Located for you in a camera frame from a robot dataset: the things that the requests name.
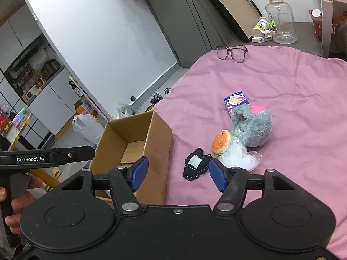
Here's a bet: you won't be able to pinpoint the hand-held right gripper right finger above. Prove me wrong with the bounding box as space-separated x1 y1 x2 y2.
209 158 296 216

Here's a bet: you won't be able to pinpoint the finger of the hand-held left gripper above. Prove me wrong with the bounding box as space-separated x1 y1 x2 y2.
53 146 96 166

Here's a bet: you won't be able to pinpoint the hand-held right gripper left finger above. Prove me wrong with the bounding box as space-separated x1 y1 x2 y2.
58 156 149 215

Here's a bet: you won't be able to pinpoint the clear bubble wrap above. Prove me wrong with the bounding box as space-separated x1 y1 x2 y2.
218 130 263 172

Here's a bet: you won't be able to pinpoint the burger plush toy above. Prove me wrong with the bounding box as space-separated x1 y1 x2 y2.
211 129 233 157

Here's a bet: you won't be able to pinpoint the brown cardboard box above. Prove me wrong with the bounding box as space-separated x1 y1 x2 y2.
88 110 174 205

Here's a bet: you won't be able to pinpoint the grey fluffy plush toy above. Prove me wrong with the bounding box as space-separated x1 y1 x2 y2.
230 103 273 147

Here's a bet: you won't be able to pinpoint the purple printed carton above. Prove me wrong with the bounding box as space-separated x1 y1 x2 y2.
224 91 251 118

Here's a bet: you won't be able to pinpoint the person's left hand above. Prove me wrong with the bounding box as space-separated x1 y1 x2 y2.
0 176 43 235

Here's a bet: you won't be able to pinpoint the white plastic bag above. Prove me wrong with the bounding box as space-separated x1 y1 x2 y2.
72 114 105 145

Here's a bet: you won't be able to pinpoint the red snack jar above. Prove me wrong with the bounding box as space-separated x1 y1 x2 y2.
0 108 13 137

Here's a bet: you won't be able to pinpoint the pack of coloured pens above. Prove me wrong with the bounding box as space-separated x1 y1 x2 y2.
12 108 29 126

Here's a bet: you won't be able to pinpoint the orange box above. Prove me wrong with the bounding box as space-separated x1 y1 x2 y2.
75 100 94 115

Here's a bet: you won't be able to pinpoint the white base cabinet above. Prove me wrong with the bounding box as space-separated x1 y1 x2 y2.
27 65 82 136

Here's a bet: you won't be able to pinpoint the small clear plastic bag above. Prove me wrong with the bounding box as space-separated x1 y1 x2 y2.
116 103 141 118

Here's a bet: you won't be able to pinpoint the white storage rack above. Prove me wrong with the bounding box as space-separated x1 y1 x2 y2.
68 73 111 120

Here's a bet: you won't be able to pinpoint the row of kitchen condiments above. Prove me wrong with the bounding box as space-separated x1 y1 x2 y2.
11 58 63 101

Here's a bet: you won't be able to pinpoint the black range hood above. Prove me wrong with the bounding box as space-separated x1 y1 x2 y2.
4 43 41 73

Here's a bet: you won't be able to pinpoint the pink bed sheet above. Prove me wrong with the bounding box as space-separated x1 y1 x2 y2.
152 45 347 260

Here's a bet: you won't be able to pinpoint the dark framed eyeglasses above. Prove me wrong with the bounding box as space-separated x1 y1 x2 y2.
216 45 249 63

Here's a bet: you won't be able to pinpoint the grey door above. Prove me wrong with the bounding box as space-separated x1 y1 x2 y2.
141 0 248 69

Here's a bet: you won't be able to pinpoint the small white green bottle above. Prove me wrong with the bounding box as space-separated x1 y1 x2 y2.
252 16 275 37

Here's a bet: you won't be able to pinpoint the grey bedside platform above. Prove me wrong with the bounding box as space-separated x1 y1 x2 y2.
245 22 324 56

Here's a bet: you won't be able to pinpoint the large clear water jug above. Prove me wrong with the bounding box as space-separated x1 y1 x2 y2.
264 0 298 44

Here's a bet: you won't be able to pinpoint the black framed wooden board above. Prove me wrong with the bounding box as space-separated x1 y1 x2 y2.
191 0 263 43

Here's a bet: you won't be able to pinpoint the white shelf table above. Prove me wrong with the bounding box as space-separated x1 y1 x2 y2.
312 0 347 60

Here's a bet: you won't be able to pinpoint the white wall cabinets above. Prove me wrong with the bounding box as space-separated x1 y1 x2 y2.
0 3 45 73

